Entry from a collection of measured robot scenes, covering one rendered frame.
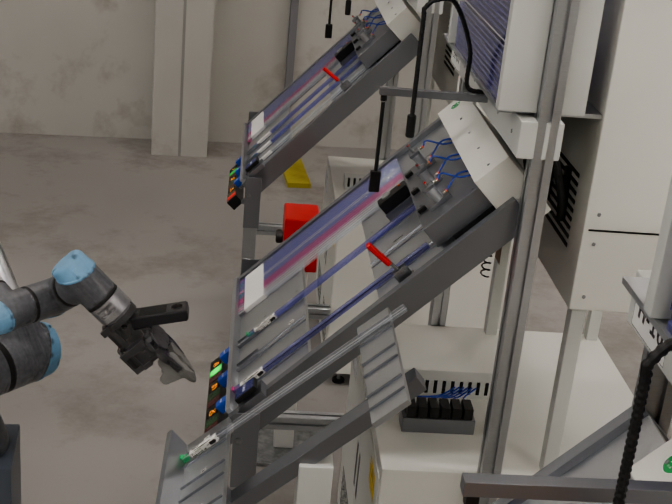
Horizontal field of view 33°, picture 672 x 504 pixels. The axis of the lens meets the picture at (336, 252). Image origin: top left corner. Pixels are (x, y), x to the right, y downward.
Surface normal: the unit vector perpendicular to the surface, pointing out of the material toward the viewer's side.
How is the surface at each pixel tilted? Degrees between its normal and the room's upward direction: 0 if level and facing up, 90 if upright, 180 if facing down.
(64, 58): 90
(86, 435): 0
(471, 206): 90
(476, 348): 0
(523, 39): 90
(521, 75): 90
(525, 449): 0
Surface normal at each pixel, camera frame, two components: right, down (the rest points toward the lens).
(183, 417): 0.09, -0.92
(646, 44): 0.06, 0.38
